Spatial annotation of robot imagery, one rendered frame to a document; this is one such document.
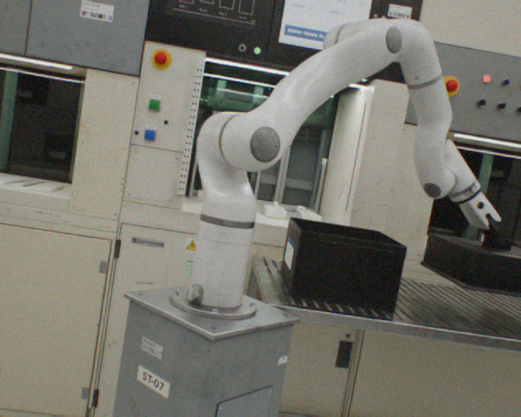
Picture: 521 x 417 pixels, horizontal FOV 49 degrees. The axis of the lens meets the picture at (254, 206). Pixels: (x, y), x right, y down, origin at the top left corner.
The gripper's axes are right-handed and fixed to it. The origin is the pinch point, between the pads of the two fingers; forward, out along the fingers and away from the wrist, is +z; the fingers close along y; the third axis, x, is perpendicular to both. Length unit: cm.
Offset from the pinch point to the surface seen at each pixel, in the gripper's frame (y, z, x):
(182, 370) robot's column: -41, -36, 81
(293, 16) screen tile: 42, -84, 2
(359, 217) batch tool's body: 35.1, -17.9, 22.2
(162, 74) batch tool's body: 44, -94, 48
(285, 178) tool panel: 125, -29, 27
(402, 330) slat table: -21.8, -5.6, 38.3
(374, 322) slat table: -21.5, -11.3, 42.6
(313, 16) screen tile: 41, -81, -4
